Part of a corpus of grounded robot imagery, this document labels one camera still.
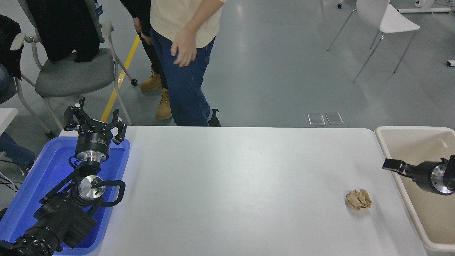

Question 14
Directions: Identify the thin floor cable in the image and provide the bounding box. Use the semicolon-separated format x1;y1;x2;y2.
0;158;19;194

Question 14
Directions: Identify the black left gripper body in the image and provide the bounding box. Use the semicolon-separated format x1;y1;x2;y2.
75;122;115;154

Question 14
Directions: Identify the grey padded chair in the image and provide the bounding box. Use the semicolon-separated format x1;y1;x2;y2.
10;0;138;137

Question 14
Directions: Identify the white desk frame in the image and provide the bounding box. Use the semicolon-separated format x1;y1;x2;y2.
398;0;452;14

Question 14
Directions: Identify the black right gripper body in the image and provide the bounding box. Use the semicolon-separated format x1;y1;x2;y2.
412;161;440;193

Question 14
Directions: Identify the white plastic chair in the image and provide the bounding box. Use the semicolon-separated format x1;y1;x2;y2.
327;0;421;84

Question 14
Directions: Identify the crumpled tan paper ball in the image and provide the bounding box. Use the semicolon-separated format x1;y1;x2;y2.
346;188;373;211

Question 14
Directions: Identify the large pale bin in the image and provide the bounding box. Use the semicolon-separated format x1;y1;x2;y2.
375;126;455;252

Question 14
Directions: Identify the blue plastic tray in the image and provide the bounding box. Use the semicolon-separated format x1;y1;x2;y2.
0;136;131;256

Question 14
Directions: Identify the white side table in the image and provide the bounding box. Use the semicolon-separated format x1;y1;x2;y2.
0;108;18;134

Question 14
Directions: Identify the person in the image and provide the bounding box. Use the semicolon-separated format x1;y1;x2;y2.
120;0;173;121
149;0;226;127
0;15;36;176

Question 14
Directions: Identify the black coat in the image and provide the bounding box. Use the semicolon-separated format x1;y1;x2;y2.
27;0;101;63

